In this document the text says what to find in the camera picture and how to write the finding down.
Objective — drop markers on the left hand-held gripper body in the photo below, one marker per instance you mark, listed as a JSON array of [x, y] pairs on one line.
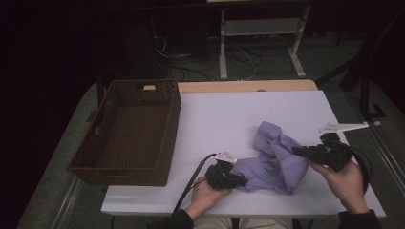
[[219, 176]]

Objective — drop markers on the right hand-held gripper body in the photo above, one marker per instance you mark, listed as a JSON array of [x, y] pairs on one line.
[[334, 154]]

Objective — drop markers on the purple shorts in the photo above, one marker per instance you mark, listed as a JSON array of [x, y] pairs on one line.
[[273, 162]]

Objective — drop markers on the brown woven basket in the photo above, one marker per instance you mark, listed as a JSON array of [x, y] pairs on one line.
[[137, 133]]

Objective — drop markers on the person's left hand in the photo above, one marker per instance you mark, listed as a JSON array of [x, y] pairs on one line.
[[203, 197]]

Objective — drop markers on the person's right hand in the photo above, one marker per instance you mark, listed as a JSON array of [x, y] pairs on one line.
[[347, 187]]

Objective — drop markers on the person's right leg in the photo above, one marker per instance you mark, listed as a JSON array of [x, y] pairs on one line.
[[266, 223]]

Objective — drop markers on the person's leg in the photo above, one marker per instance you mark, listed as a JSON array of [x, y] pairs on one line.
[[213, 223], [266, 223]]

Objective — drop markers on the person's left leg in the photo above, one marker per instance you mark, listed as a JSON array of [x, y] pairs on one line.
[[213, 223]]

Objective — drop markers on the white board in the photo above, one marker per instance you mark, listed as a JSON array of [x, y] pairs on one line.
[[223, 120]]

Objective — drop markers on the black metal stand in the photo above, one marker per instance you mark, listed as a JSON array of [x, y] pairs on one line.
[[366, 105]]

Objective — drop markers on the metal floor rail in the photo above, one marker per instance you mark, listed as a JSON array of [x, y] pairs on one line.
[[390, 159], [68, 203]]

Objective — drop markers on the white metal desk frame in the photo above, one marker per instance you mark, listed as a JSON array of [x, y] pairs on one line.
[[261, 27]]

